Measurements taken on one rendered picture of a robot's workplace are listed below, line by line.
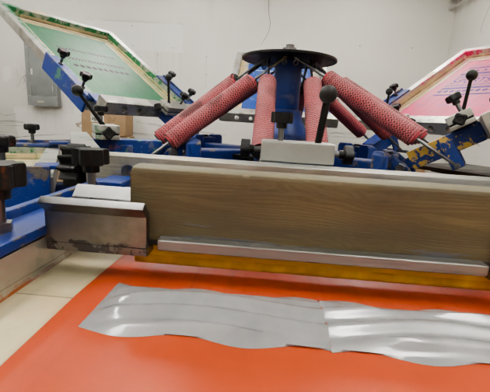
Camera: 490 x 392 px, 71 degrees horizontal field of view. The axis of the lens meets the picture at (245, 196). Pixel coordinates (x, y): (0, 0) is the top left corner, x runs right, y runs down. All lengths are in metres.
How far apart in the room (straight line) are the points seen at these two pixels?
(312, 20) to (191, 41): 1.46
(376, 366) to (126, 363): 0.16
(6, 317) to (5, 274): 0.04
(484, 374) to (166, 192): 0.27
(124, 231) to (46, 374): 0.14
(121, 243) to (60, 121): 4.88
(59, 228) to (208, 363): 0.20
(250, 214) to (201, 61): 4.29
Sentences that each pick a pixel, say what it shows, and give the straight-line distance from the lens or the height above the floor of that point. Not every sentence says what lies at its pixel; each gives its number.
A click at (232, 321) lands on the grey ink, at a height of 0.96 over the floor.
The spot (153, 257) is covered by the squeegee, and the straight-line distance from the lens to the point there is 0.36.
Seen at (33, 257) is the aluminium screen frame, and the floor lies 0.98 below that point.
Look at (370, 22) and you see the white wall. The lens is 4.74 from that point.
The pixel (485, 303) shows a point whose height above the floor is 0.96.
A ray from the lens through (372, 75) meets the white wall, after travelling 4.66.
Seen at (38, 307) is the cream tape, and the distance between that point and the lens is 0.32.
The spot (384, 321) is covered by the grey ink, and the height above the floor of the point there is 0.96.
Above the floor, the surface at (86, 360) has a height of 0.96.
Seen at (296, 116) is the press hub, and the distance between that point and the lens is 1.13.
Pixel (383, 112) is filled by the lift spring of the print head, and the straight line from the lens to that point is 0.98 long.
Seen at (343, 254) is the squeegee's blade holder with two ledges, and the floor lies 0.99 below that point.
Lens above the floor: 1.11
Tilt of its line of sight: 12 degrees down
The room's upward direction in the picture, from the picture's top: 4 degrees clockwise
